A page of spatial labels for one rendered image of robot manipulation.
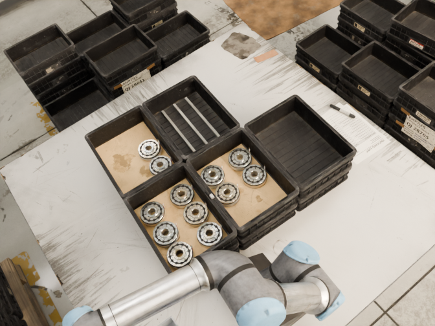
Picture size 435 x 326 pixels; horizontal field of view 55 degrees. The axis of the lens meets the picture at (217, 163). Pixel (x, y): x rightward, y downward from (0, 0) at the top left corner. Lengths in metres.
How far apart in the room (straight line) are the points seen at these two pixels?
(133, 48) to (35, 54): 0.70
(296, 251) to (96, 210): 0.99
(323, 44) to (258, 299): 2.37
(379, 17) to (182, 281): 2.57
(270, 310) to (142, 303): 0.31
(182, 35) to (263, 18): 0.92
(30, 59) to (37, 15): 1.31
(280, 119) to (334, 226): 0.55
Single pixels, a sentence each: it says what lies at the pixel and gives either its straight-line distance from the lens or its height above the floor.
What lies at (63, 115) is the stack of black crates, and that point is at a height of 0.27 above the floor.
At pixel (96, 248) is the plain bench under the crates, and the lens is 1.96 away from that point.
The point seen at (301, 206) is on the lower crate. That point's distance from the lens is 1.86.
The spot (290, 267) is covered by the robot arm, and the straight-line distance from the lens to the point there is 1.48.
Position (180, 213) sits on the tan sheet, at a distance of 1.77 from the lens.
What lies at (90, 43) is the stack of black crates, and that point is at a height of 0.38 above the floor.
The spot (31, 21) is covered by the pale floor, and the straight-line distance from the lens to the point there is 4.45.
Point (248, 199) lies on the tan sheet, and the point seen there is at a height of 0.83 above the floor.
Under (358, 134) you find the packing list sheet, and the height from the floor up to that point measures 0.70.
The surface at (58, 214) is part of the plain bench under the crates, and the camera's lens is 2.11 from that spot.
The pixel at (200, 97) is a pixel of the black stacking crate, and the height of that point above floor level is 0.83.
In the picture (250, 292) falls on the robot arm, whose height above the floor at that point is 1.37.
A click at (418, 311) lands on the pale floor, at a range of 2.59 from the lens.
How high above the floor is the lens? 2.40
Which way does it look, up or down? 57 degrees down
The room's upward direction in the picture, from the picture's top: 11 degrees counter-clockwise
